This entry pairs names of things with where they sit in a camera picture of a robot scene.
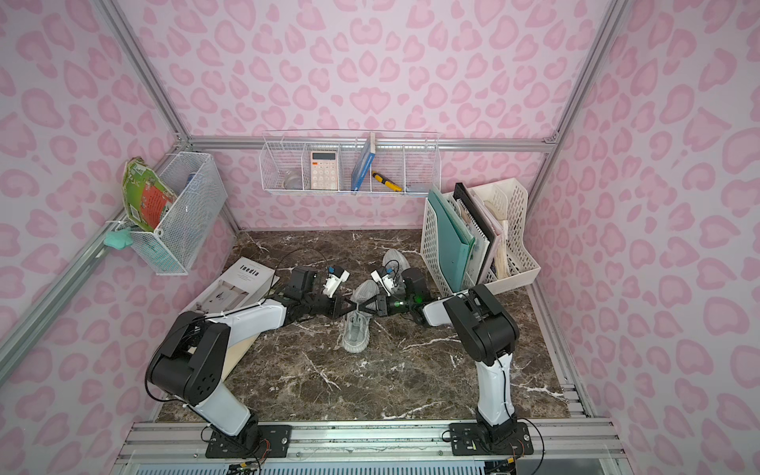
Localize grey knit sneaker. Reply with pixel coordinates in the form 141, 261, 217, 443
383, 249, 410, 291
342, 279, 379, 353

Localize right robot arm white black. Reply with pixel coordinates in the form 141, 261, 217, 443
350, 267, 520, 433

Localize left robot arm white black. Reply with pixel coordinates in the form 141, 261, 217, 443
146, 267, 355, 437

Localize white hardcover book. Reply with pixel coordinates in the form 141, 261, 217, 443
183, 257, 279, 314

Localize teal folder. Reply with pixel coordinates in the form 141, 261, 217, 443
423, 187, 475, 293

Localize cream orange thin book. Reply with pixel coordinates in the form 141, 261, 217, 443
222, 334, 258, 381

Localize white plastic file organizer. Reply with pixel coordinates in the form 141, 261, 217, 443
421, 178, 540, 297

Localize black clipboard folder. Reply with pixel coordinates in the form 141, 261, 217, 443
453, 182, 503, 284

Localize yellow black utility knife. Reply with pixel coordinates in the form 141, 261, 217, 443
372, 171, 404, 193

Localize clear glass bowl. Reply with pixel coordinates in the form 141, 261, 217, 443
282, 170, 304, 190

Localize white pink calculator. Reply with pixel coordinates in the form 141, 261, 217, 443
310, 150, 340, 191

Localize blue book in shelf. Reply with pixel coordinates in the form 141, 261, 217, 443
350, 132, 376, 192

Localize green red snack bag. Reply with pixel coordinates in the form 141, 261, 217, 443
122, 156, 177, 232

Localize mint green hook clip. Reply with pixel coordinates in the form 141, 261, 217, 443
103, 229, 134, 251

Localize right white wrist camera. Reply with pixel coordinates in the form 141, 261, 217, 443
370, 266, 402, 296

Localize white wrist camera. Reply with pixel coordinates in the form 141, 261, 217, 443
370, 266, 402, 296
323, 265, 350, 298

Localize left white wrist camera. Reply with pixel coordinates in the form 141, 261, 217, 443
323, 265, 350, 298

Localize white wire side basket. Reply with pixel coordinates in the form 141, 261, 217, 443
131, 152, 228, 276

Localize white wire wall shelf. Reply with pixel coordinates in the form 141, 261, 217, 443
259, 130, 443, 196

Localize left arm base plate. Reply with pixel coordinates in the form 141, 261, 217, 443
205, 425, 293, 460

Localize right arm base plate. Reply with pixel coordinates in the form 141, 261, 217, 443
441, 422, 534, 458

